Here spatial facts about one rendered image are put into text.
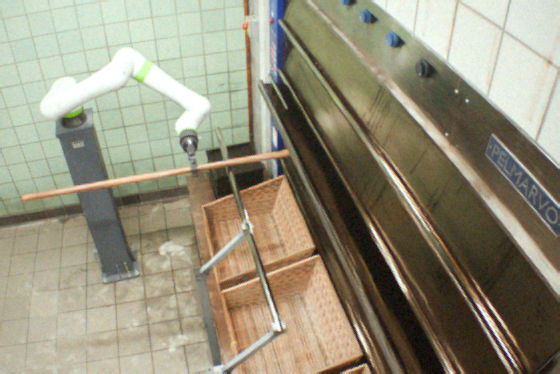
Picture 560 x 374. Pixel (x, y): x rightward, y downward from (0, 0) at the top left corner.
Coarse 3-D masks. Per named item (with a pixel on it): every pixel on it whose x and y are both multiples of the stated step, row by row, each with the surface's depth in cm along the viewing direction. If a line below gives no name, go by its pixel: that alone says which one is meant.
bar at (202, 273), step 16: (224, 144) 235; (240, 208) 200; (240, 240) 195; (224, 256) 199; (256, 256) 180; (208, 272) 204; (208, 304) 214; (272, 304) 163; (208, 320) 222; (272, 320) 158; (208, 336) 230; (272, 336) 158; (256, 352) 162; (208, 368) 264; (224, 368) 165
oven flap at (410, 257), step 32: (288, 64) 227; (320, 96) 195; (320, 128) 192; (352, 160) 168; (352, 192) 162; (384, 192) 149; (384, 224) 147; (384, 256) 142; (416, 256) 131; (416, 288) 129; (448, 288) 118; (448, 320) 116; (448, 352) 114; (480, 352) 105
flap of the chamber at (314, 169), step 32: (288, 96) 227; (288, 128) 204; (320, 160) 188; (320, 192) 173; (352, 224) 161; (352, 256) 149; (384, 288) 140; (384, 320) 130; (416, 320) 131; (384, 352) 124; (416, 352) 123
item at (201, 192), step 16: (192, 176) 310; (208, 176) 309; (192, 192) 297; (208, 192) 297; (192, 208) 286; (256, 208) 286; (256, 240) 266; (208, 256) 257; (208, 288) 240; (304, 304) 233; (224, 320) 225; (288, 320) 225; (224, 336) 218; (224, 352) 212; (272, 368) 205
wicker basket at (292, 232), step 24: (240, 192) 266; (264, 192) 271; (288, 192) 259; (216, 216) 272; (264, 216) 280; (288, 216) 257; (216, 240) 265; (264, 240) 265; (288, 240) 256; (312, 240) 229; (216, 264) 251; (264, 264) 226; (288, 264) 230
